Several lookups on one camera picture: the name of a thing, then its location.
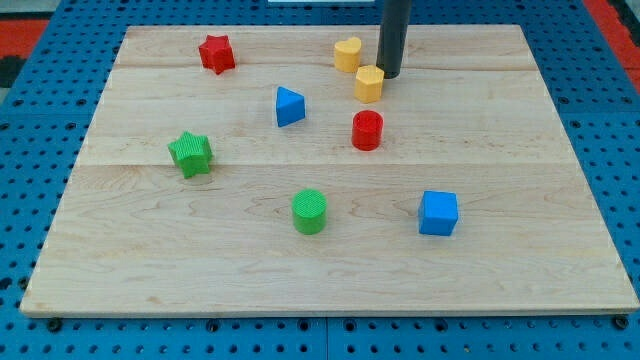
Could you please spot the green cylinder block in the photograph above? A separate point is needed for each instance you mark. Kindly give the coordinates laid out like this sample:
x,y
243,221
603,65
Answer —
x,y
309,208

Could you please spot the black cylindrical robot arm tip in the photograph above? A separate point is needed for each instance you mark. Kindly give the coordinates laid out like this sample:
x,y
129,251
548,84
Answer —
x,y
395,19

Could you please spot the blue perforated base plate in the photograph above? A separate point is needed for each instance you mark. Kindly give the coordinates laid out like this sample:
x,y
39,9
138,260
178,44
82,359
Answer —
x,y
47,112

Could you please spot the red cylinder block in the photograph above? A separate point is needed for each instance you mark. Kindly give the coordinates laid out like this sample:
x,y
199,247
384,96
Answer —
x,y
367,126

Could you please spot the red star block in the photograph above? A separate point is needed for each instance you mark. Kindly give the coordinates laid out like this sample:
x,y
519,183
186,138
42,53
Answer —
x,y
216,54

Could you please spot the green star block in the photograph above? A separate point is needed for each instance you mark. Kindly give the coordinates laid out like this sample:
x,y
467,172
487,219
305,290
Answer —
x,y
191,154

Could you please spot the blue cube block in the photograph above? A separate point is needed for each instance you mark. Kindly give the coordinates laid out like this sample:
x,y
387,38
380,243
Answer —
x,y
438,213

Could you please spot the light wooden board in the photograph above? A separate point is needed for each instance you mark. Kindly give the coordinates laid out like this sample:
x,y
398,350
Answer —
x,y
469,114

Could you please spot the yellow heart block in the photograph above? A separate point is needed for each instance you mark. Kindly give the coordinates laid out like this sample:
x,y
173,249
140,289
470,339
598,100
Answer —
x,y
347,54

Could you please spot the yellow pentagon block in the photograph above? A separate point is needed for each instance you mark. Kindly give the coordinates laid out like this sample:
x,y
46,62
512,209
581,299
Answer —
x,y
368,84

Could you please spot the blue triangle block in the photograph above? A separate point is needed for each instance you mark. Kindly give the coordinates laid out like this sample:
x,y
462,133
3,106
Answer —
x,y
290,107

